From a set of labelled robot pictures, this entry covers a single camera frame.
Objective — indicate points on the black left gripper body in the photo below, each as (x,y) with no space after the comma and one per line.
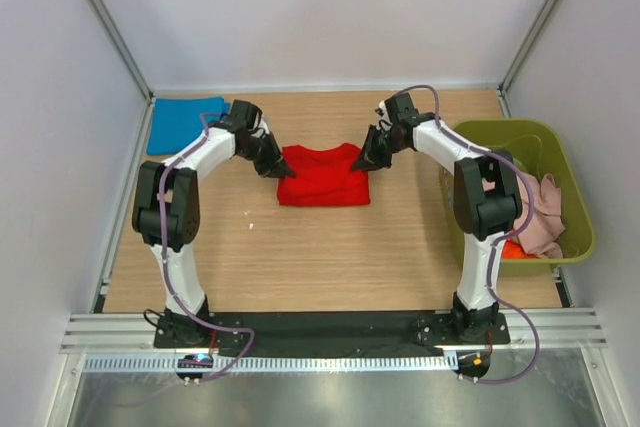
(262,152)

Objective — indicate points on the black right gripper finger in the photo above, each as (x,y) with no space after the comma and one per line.
(364,154)
(366,165)

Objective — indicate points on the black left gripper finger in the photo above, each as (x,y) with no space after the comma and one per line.
(276,174)
(283,165)

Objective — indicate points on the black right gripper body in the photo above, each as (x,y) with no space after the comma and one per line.
(395,147)

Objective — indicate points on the red t-shirt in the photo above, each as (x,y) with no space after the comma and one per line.
(323,178)

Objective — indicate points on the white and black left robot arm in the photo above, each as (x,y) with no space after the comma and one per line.
(166,212)

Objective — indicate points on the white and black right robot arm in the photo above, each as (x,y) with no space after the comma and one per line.
(486,200)

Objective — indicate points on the folded blue t-shirt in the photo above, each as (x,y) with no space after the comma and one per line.
(176,122)

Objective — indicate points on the olive green plastic bin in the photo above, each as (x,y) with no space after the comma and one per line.
(537,150)

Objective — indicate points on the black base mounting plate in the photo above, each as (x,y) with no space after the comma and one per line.
(326,335)

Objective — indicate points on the orange t-shirt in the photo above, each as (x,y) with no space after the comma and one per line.
(513,250)

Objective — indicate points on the pink t-shirt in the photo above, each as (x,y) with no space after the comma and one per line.
(546,225)

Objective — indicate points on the aluminium front rail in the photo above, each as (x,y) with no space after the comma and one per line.
(549,328)

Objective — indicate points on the white slotted cable duct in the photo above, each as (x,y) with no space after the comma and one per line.
(199,363)

